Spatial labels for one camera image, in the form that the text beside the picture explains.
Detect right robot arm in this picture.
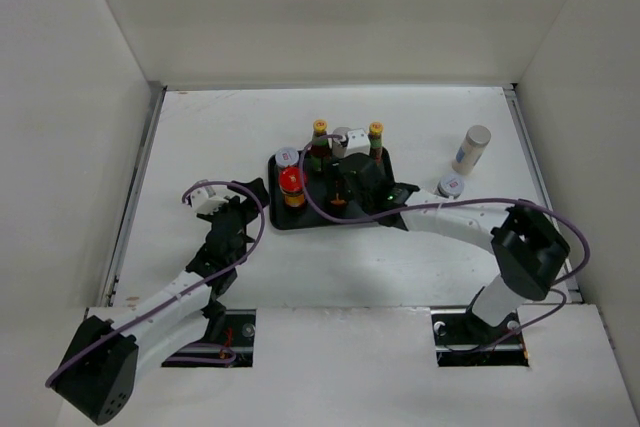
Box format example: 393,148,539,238
335,153,570,343

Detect silver lid blue label canister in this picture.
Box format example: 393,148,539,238
331,127,351,159

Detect yellow cap sauce bottle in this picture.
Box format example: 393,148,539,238
310,119,331,173
368,122,384,163

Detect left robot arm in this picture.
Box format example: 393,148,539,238
45,178,270,426

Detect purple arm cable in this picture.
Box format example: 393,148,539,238
45,181,266,388
298,134,591,296

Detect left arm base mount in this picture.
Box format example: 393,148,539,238
161,309,257,368

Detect black plastic tray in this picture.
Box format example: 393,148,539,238
267,145,411,232

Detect red lid sauce jar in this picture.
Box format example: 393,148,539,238
278,166,306,209
326,177,348,209

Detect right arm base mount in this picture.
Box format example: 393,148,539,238
431,289,529,368

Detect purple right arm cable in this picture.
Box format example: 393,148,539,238
298,134,591,296

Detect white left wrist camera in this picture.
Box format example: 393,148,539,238
184,180,227,215

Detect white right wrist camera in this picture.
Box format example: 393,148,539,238
343,128,371,157

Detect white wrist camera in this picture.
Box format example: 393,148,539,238
184,180,227,215
343,128,371,157

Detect white lid small jar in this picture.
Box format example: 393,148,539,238
274,147,299,171
436,173,465,199

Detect silver lid white canister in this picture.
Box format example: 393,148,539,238
452,125,491,175

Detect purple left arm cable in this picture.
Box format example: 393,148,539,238
45,181,266,388

